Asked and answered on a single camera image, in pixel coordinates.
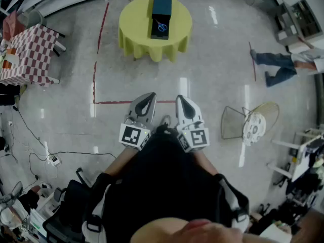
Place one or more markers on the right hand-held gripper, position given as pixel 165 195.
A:
pixel 188 120

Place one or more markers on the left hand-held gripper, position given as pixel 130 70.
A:
pixel 141 118

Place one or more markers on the blue scissors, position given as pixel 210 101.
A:
pixel 162 26

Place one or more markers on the dark teal box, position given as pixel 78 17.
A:
pixel 161 6

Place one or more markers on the person's right forearm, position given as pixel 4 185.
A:
pixel 205 162

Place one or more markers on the person's left forearm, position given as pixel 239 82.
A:
pixel 121 161

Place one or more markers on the person's grey shoe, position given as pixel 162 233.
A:
pixel 166 120

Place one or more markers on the red floor tape line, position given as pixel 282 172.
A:
pixel 95 85

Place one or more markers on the patterned round seat cushion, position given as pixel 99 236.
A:
pixel 254 128

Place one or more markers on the person's black clothing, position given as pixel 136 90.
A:
pixel 162 181

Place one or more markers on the round table with yellow-green cloth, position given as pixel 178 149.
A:
pixel 136 24

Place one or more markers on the white power strip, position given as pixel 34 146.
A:
pixel 54 160

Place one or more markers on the person's face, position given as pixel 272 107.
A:
pixel 192 232

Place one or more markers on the black office chair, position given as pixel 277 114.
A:
pixel 68 206

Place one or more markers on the white metal rack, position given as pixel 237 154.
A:
pixel 298 156

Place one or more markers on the table with red checkered cloth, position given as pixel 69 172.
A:
pixel 30 54

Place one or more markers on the grey plastic chair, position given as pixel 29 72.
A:
pixel 35 18

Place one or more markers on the grey equipment cart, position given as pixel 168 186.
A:
pixel 298 21

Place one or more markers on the grey standing fan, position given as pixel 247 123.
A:
pixel 11 195

